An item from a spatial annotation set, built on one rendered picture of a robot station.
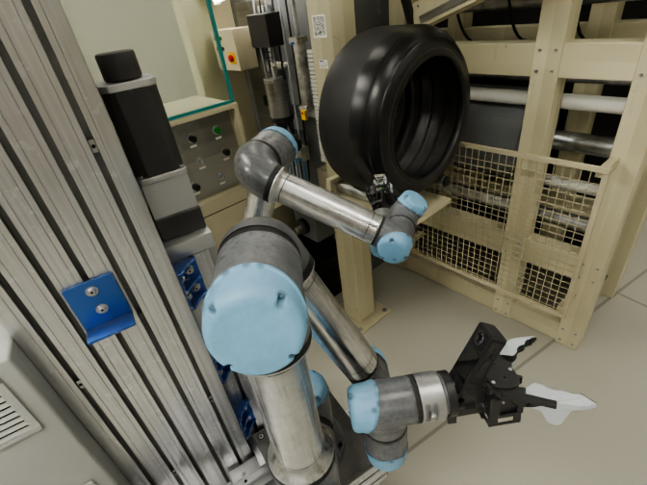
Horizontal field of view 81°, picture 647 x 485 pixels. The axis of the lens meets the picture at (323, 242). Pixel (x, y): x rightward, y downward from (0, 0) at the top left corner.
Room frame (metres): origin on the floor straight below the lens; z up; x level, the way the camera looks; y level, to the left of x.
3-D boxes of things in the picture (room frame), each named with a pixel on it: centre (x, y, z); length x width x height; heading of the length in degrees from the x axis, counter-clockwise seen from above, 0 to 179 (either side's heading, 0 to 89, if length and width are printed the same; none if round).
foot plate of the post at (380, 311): (1.67, -0.15, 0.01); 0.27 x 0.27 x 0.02; 37
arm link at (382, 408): (0.37, -0.06, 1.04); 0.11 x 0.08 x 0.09; 91
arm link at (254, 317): (0.37, 0.09, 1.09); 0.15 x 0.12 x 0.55; 1
